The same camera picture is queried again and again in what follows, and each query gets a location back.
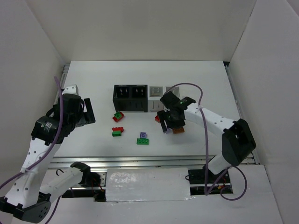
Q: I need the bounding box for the purple small lego brick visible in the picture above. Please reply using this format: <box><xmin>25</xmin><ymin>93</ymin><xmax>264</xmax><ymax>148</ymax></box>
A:
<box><xmin>140</xmin><ymin>132</ymin><xmax>147</xmax><ymax>139</ymax></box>

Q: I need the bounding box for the green square lego brick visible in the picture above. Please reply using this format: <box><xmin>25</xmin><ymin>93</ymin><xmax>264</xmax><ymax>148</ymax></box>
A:
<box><xmin>114</xmin><ymin>111</ymin><xmax>123</xmax><ymax>119</ymax></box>

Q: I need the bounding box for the green lego plate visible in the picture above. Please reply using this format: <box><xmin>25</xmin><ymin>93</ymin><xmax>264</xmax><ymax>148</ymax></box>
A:
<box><xmin>136</xmin><ymin>138</ymin><xmax>150</xmax><ymax>145</ymax></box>

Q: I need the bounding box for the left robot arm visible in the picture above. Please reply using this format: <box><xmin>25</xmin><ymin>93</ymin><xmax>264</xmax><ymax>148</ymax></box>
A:
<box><xmin>0</xmin><ymin>93</ymin><xmax>101</xmax><ymax>224</ymax></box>

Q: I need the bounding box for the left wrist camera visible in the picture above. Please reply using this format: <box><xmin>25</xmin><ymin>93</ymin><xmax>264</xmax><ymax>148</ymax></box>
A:
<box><xmin>62</xmin><ymin>84</ymin><xmax>78</xmax><ymax>96</ymax></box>

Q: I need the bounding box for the white foil covered plate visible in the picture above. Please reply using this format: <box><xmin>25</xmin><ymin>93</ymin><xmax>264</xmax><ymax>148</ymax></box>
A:
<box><xmin>106</xmin><ymin>168</ymin><xmax>191</xmax><ymax>202</ymax></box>

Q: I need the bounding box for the red lego under green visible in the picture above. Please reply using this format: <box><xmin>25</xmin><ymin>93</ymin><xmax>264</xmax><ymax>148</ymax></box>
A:
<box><xmin>112</xmin><ymin>111</ymin><xmax>124</xmax><ymax>122</ymax></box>

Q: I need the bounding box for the aluminium rail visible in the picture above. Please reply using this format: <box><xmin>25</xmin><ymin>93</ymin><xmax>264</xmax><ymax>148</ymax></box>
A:
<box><xmin>46</xmin><ymin>155</ymin><xmax>254</xmax><ymax>170</ymax></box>

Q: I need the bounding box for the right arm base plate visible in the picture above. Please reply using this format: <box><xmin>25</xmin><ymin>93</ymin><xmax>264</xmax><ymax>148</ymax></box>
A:
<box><xmin>185</xmin><ymin>169</ymin><xmax>230</xmax><ymax>186</ymax></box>

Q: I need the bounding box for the white double container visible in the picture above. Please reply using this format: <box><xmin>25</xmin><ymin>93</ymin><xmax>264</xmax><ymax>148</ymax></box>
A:
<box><xmin>147</xmin><ymin>86</ymin><xmax>180</xmax><ymax>112</ymax></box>

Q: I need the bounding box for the red curved lego brick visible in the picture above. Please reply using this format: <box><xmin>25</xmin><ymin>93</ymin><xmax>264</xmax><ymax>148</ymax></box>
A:
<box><xmin>112</xmin><ymin>127</ymin><xmax>124</xmax><ymax>133</ymax></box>

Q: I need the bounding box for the orange flat lego brick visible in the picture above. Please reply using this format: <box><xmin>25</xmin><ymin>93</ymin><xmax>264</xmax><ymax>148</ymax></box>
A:
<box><xmin>172</xmin><ymin>127</ymin><xmax>185</xmax><ymax>134</ymax></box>

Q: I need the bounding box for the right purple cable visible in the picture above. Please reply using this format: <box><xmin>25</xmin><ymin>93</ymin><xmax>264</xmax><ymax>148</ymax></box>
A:
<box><xmin>166</xmin><ymin>83</ymin><xmax>248</xmax><ymax>201</ymax></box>

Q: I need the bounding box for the green curved lego brick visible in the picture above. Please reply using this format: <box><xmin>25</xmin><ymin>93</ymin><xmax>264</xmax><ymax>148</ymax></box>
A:
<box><xmin>112</xmin><ymin>130</ymin><xmax>121</xmax><ymax>137</ymax></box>

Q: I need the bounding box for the red rectangular lego brick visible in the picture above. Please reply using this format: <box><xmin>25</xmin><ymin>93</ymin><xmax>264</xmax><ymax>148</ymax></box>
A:
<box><xmin>155</xmin><ymin>115</ymin><xmax>160</xmax><ymax>123</ymax></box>

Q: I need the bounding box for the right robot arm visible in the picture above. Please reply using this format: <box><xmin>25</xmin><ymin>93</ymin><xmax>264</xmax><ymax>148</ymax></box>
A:
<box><xmin>157</xmin><ymin>92</ymin><xmax>256</xmax><ymax>175</ymax></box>

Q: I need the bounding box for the black double container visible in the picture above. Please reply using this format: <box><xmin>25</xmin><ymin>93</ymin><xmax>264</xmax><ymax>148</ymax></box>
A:
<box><xmin>113</xmin><ymin>84</ymin><xmax>148</xmax><ymax>112</ymax></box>

